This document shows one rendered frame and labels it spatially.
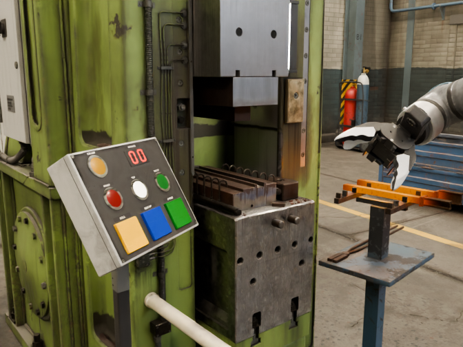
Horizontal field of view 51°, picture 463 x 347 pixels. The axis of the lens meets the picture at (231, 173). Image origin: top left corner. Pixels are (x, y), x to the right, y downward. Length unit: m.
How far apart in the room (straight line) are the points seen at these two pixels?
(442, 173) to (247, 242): 3.90
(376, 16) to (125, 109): 9.62
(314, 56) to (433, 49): 8.53
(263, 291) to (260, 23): 0.91
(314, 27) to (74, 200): 1.27
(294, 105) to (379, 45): 9.08
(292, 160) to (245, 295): 0.61
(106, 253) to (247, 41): 0.84
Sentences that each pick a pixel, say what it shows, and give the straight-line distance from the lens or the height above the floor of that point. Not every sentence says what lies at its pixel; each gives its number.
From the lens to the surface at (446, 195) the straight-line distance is 2.02.
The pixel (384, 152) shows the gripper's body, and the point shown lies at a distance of 1.07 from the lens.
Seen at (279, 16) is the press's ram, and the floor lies 1.56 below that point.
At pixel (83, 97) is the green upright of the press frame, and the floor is 1.29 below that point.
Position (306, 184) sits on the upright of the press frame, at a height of 0.91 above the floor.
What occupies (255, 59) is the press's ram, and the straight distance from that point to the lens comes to 1.65.
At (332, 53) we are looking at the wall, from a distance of 10.03.
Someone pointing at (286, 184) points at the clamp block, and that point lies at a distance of 1.80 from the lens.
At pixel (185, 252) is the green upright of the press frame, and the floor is 0.75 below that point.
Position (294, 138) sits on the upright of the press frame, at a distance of 2.00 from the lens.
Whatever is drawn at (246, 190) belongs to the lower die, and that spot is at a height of 0.98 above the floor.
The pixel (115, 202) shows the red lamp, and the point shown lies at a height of 1.08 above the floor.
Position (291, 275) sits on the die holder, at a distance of 1.85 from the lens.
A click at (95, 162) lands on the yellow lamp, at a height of 1.17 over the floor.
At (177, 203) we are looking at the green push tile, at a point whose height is 1.03.
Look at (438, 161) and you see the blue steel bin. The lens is 5.39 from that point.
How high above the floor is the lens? 1.38
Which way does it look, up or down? 12 degrees down
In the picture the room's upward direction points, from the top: straight up
